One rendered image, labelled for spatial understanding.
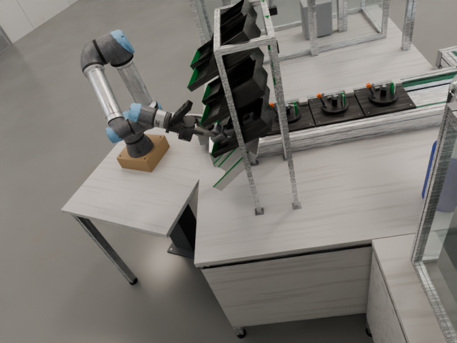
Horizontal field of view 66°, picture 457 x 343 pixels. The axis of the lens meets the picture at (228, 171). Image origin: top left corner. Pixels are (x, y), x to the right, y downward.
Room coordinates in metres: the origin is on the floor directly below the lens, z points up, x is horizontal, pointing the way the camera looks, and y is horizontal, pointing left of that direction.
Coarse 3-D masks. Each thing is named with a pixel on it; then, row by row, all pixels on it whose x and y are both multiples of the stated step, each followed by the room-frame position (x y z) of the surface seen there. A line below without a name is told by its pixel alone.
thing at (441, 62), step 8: (448, 48) 1.67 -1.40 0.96; (456, 48) 1.65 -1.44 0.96; (440, 56) 1.66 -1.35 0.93; (448, 56) 1.60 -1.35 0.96; (456, 56) 1.59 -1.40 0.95; (440, 64) 1.64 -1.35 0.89; (448, 64) 1.57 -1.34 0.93; (456, 64) 1.51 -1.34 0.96; (448, 72) 1.46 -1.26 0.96; (456, 72) 1.46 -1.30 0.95; (448, 80) 1.43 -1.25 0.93
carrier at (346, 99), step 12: (324, 96) 1.58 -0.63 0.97; (336, 96) 1.46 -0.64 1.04; (348, 96) 1.52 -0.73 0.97; (312, 108) 1.51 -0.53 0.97; (324, 108) 1.45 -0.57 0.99; (336, 108) 1.43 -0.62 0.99; (348, 108) 1.42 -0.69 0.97; (360, 108) 1.39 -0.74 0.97; (324, 120) 1.38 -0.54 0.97; (336, 120) 1.36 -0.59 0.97; (348, 120) 1.34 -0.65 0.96
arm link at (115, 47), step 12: (108, 36) 1.65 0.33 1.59; (120, 36) 1.64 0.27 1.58; (96, 48) 1.62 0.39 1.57; (108, 48) 1.61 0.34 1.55; (120, 48) 1.62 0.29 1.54; (132, 48) 1.64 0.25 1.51; (108, 60) 1.62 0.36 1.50; (120, 60) 1.62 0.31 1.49; (132, 60) 1.65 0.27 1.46; (120, 72) 1.65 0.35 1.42; (132, 72) 1.64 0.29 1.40; (132, 84) 1.64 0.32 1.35; (144, 84) 1.69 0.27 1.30; (132, 96) 1.66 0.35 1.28; (144, 96) 1.65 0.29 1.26
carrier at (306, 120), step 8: (288, 104) 1.56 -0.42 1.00; (296, 104) 1.59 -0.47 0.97; (304, 104) 1.57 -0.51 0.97; (288, 112) 1.50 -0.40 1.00; (296, 112) 1.48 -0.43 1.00; (304, 112) 1.50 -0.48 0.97; (288, 120) 1.45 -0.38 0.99; (296, 120) 1.45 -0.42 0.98; (304, 120) 1.43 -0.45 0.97; (312, 120) 1.41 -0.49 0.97; (272, 128) 1.46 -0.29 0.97; (288, 128) 1.41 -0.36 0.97; (296, 128) 1.40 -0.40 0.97; (304, 128) 1.38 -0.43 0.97
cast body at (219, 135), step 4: (212, 124) 1.20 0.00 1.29; (216, 124) 1.19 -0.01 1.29; (208, 128) 1.19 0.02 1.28; (212, 128) 1.18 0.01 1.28; (216, 128) 1.17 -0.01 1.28; (220, 128) 1.19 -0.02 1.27; (224, 128) 1.19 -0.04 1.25; (216, 132) 1.16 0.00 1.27; (220, 132) 1.17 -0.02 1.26; (224, 132) 1.17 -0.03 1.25; (216, 136) 1.17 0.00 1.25; (220, 136) 1.16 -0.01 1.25; (224, 136) 1.15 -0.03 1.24; (212, 140) 1.17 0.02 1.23; (216, 140) 1.17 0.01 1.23
